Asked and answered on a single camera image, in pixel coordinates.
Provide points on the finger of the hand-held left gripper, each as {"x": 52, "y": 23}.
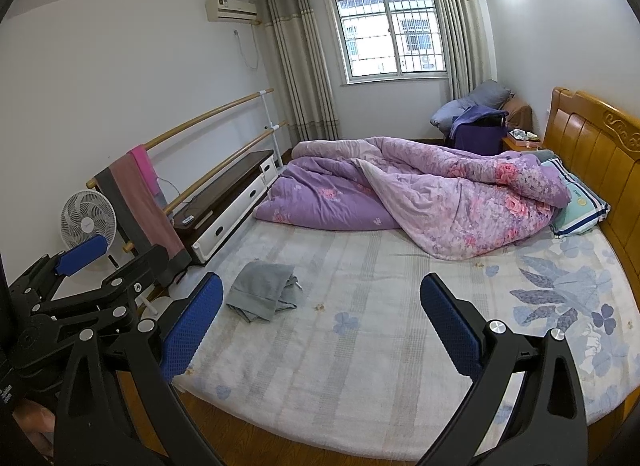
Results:
{"x": 82, "y": 256}
{"x": 145, "y": 268}

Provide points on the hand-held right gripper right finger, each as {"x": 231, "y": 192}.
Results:
{"x": 450, "y": 326}

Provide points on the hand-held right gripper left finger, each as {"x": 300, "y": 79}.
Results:
{"x": 192, "y": 326}

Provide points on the person's left hand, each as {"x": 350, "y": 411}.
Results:
{"x": 35, "y": 426}

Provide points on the white electric fan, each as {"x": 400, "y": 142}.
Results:
{"x": 87, "y": 218}

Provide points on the mauve towel with grey border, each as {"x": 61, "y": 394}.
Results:
{"x": 145, "y": 216}

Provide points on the wooden bed with floral sheet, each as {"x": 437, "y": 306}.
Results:
{"x": 375, "y": 346}

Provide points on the dark and white TV cabinet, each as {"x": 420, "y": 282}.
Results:
{"x": 225, "y": 180}

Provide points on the purple floral quilt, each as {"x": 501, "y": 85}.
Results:
{"x": 425, "y": 185}

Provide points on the blue striped pillow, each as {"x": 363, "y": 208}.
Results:
{"x": 580, "y": 206}

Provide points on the dark purple storage box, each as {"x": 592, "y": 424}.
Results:
{"x": 480, "y": 141}

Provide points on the orange wooden nightstand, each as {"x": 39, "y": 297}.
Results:
{"x": 520, "y": 145}

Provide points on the pale crumpled bag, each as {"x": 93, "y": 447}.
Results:
{"x": 522, "y": 134}

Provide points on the grey-blue cushion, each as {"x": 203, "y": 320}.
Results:
{"x": 487, "y": 93}
{"x": 447, "y": 113}

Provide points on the brown armchair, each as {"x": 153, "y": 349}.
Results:
{"x": 517, "y": 113}

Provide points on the grey striped curtain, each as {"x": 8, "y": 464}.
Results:
{"x": 295, "y": 70}
{"x": 460, "y": 45}

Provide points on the barred window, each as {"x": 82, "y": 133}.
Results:
{"x": 370, "y": 35}

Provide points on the white barre post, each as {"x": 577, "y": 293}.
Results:
{"x": 266, "y": 115}

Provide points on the white wall air conditioner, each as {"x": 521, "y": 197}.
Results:
{"x": 230, "y": 9}

